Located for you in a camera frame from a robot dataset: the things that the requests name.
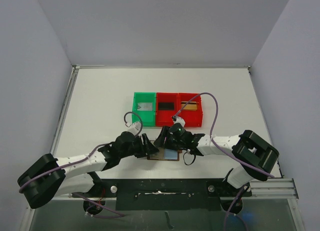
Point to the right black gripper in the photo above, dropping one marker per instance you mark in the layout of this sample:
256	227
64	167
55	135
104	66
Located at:
164	138

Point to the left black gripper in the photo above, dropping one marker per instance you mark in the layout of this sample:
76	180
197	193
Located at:
150	149

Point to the brown leather card holder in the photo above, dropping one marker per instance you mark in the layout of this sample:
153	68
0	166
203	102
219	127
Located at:
165	154

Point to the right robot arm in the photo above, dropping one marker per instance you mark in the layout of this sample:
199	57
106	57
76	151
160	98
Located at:
256	157

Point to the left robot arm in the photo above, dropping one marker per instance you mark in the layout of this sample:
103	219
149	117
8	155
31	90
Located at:
49	175

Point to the black card in red bin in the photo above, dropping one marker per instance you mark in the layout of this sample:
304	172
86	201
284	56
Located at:
166	106

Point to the silver card in green bin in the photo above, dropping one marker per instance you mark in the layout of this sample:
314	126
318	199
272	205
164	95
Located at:
144	106

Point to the middle red plastic bin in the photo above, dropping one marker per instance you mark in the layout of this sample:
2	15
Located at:
164	117

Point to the red plastic bin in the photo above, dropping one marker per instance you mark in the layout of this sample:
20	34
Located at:
193	119
164	117

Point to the green plastic bin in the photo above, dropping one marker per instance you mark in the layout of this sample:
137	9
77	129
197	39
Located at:
148	117

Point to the right red plastic bin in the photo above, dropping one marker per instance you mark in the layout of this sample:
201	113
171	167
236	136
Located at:
193	119

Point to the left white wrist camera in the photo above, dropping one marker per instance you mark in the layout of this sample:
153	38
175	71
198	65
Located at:
134	128

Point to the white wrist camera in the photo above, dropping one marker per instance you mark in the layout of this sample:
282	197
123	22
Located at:
178	120
134	128

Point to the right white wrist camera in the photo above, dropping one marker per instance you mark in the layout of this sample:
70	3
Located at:
178	120

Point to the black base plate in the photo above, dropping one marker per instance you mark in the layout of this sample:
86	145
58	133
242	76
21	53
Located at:
165	194

